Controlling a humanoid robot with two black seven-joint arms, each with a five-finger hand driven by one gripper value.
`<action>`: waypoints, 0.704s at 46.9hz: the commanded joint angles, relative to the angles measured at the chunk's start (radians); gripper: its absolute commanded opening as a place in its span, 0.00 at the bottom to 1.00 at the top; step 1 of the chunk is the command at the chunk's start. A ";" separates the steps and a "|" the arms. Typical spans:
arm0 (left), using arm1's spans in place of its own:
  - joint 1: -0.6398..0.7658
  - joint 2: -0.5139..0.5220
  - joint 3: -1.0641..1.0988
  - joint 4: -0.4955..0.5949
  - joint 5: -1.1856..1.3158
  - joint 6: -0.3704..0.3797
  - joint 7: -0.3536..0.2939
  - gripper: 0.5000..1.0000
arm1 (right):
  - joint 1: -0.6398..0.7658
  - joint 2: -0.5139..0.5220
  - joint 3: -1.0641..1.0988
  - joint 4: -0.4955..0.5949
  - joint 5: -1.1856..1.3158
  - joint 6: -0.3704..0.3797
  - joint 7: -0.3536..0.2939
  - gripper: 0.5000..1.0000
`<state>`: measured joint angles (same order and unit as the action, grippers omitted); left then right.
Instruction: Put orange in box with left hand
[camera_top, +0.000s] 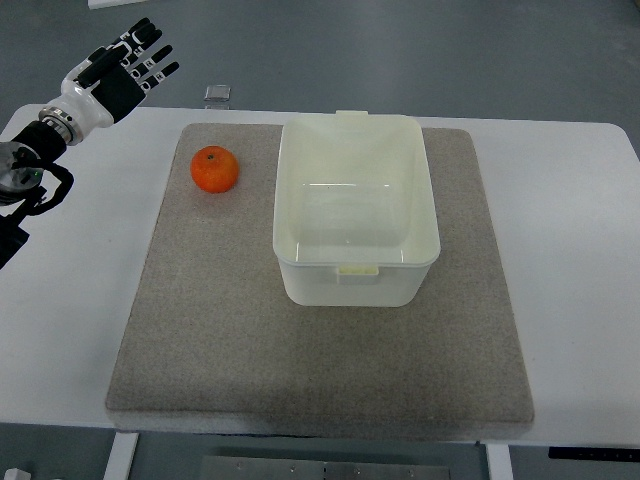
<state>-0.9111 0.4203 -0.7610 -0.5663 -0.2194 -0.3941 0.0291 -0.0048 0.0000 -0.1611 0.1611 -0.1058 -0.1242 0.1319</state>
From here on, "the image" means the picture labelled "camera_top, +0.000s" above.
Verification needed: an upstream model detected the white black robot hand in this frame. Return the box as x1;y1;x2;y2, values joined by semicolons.
38;17;179;145

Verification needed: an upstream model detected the orange fruit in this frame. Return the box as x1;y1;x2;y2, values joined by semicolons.
190;145;240;193

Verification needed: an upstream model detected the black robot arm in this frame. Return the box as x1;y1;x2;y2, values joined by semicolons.
1;17;179;265

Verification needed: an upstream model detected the white plastic box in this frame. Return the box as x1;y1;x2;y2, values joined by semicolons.
272;111;441;307

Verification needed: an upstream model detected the white object top edge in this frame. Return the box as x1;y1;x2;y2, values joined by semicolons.
87;0;146;10

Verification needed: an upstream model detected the small clear plastic piece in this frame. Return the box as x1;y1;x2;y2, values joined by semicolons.
204;85;231;103

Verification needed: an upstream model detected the grey felt mat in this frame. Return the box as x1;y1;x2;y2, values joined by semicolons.
105;123;534;440

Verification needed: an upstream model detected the white table leg left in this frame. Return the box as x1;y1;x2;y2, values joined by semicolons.
103;432;139;480

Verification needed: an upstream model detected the white table leg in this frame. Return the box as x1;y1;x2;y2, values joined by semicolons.
486;444;514;480
103;432;139;480

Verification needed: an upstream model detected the metal plate under table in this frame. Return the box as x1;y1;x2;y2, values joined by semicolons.
199;456;451;480

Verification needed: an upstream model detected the small white object bottom left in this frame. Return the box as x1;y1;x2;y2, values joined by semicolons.
3;468;31;480

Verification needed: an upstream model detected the white table leg right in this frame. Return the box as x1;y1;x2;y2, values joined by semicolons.
486;444;514;480

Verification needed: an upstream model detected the black control panel strip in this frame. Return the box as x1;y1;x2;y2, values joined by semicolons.
548;446;640;463

